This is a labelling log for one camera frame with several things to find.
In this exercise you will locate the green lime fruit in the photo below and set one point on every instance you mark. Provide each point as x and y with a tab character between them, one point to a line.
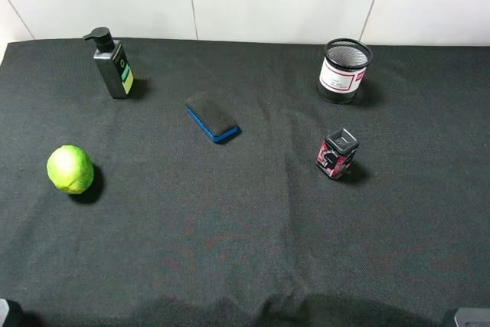
70	170

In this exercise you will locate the grey robot base right corner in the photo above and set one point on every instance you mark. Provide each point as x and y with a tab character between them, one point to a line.
472	317

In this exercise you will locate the blue black board eraser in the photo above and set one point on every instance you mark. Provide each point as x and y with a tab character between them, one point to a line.
215	121

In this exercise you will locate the black red small box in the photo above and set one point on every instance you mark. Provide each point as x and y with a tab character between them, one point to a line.
336	153

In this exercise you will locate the black table cloth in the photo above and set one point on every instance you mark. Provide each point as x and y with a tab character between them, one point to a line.
177	230

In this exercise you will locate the black mesh pen holder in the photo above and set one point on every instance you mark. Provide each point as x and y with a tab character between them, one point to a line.
343	67

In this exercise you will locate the black pump dispenser bottle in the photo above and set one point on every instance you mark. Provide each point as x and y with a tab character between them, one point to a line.
112	63

